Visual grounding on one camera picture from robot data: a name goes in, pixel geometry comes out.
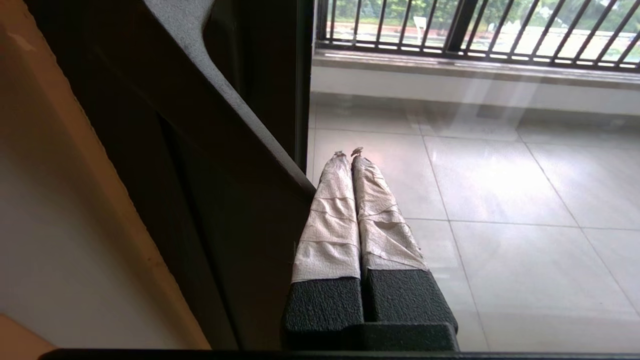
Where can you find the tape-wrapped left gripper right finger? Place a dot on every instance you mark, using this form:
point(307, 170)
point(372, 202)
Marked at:
point(385, 235)

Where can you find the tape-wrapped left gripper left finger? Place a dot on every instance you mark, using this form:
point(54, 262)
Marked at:
point(330, 235)

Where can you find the dark framed sliding glass door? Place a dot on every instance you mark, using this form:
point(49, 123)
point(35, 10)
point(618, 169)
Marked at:
point(260, 75)

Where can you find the grey stone window sill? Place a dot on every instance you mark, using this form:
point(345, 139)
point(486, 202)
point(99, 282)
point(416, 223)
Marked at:
point(450, 67)

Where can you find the black balcony railing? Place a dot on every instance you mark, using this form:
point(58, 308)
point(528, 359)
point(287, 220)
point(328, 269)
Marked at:
point(550, 60)

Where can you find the black window frame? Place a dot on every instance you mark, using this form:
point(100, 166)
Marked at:
point(460, 25)

